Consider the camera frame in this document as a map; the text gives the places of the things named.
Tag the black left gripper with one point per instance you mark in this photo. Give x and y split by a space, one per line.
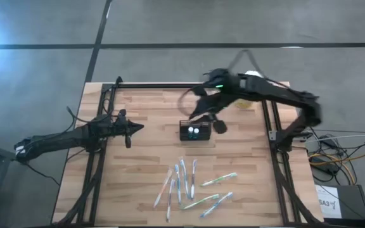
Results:
120 127

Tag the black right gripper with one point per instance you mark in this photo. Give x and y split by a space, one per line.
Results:
223 99

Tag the teal bottle white cap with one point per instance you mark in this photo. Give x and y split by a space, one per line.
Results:
190 130
196 130

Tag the green toothbrush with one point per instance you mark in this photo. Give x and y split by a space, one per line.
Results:
219 179
200 201

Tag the purple toothbrush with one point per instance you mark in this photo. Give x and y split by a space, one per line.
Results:
193 180
170 199

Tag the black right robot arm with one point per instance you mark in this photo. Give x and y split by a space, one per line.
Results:
280 95

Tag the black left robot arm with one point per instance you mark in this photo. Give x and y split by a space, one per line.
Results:
59 139

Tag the disinfecting wipes canister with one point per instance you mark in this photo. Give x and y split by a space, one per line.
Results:
244 104

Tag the black power adapter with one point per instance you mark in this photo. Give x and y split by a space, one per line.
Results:
323 166

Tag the black box white label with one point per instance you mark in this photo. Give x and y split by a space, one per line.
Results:
353 201

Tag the black aluminium table frame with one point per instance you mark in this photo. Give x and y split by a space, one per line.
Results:
182 85

